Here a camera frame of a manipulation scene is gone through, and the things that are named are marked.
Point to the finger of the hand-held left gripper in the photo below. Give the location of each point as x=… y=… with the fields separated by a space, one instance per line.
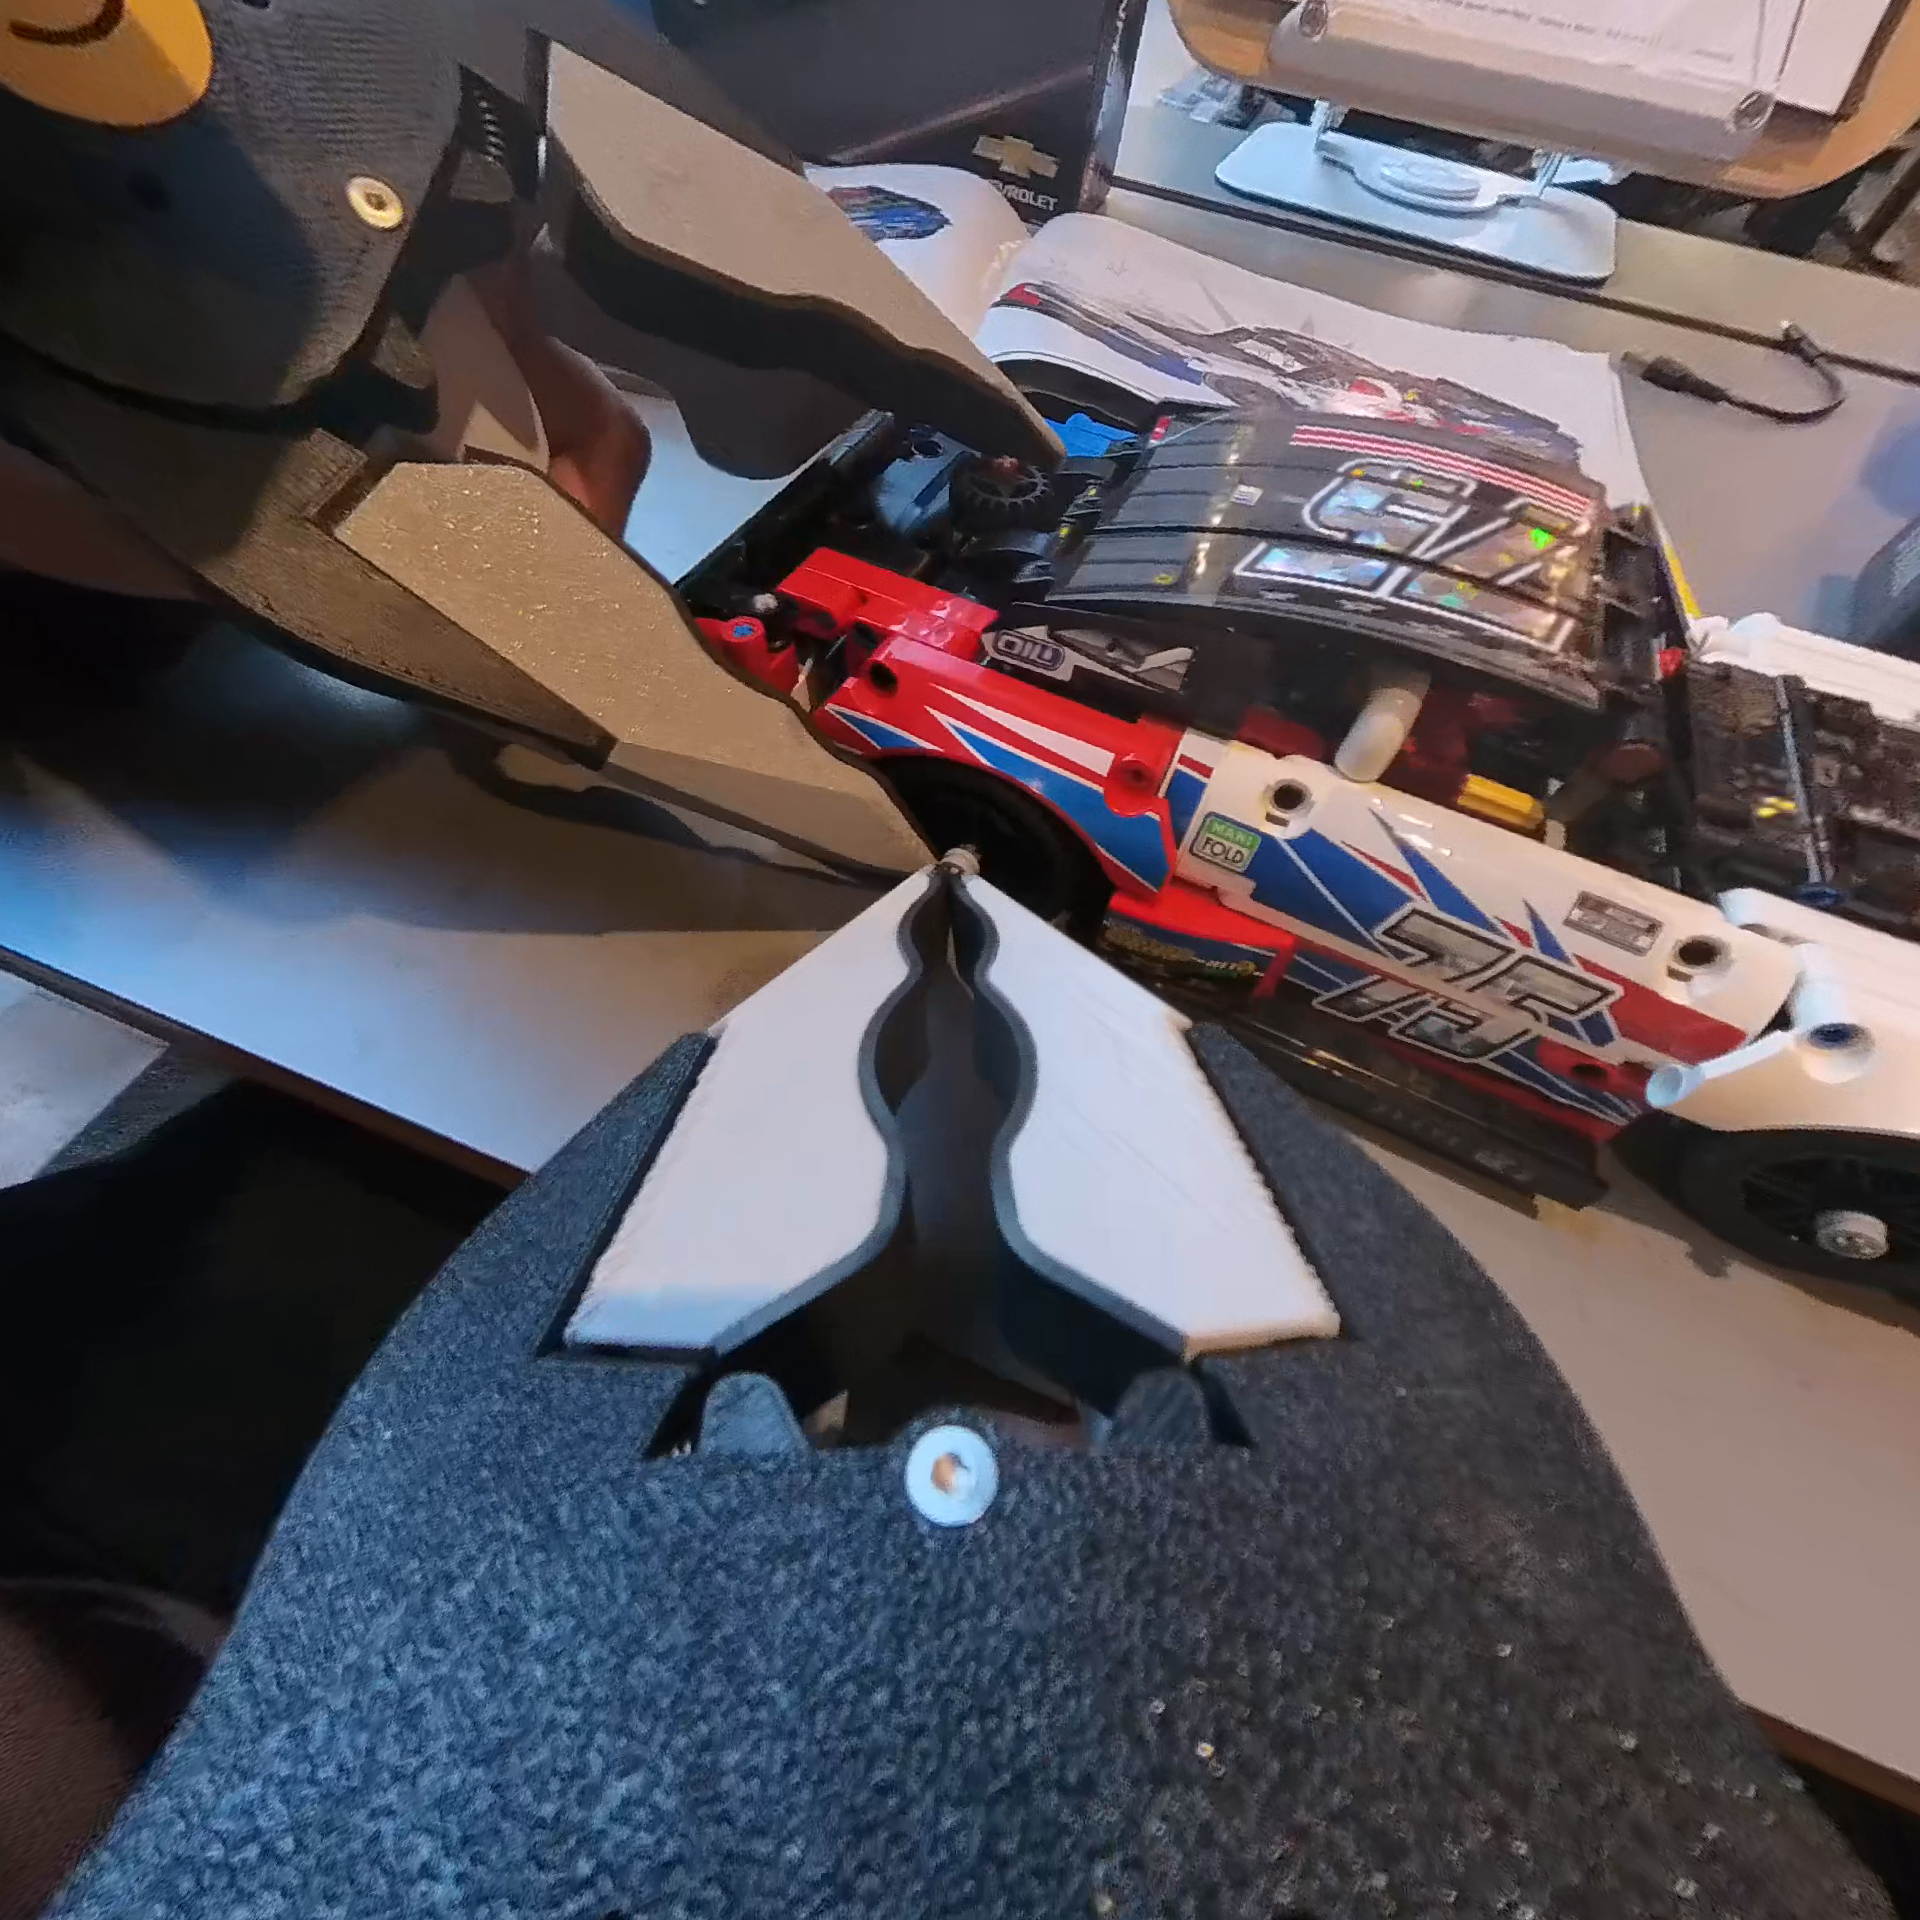
x=720 y=224
x=601 y=645

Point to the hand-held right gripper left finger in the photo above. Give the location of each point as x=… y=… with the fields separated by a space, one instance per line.
x=750 y=1185

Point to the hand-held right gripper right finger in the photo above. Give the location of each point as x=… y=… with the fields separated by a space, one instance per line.
x=1155 y=1185

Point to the toy brick race car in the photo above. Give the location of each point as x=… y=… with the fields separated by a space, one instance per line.
x=1351 y=901

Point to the grey desk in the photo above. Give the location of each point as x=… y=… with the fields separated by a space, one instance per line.
x=1725 y=1424

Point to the person's left hand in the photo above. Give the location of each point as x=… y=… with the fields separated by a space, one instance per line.
x=540 y=390

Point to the toy race car box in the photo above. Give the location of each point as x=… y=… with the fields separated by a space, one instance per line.
x=931 y=90

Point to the race car instruction booklet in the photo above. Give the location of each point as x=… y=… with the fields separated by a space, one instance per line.
x=1081 y=271

